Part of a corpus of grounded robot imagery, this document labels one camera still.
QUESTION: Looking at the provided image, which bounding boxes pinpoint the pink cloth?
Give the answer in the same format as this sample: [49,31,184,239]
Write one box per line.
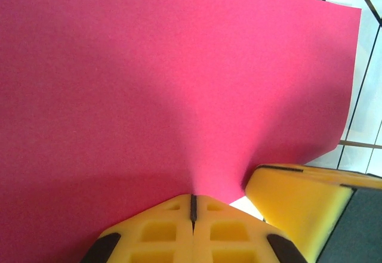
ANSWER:
[0,0,362,263]

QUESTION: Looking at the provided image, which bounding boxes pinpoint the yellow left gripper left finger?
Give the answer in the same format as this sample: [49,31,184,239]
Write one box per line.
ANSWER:
[79,193,194,263]

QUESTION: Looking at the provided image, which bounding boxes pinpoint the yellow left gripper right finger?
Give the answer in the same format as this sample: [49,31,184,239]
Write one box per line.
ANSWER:
[192,194,309,263]

